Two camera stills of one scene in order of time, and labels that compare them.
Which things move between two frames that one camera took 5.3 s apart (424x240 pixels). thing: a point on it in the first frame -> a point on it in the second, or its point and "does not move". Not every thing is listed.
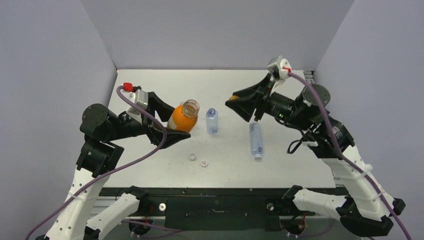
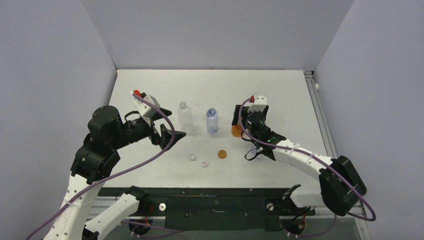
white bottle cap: (192, 157) does not move
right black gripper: (261, 103) -> (238, 117)
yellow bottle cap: (233, 97) -> (222, 154)
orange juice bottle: (184, 117) -> (236, 130)
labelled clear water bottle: (212, 121) does not move
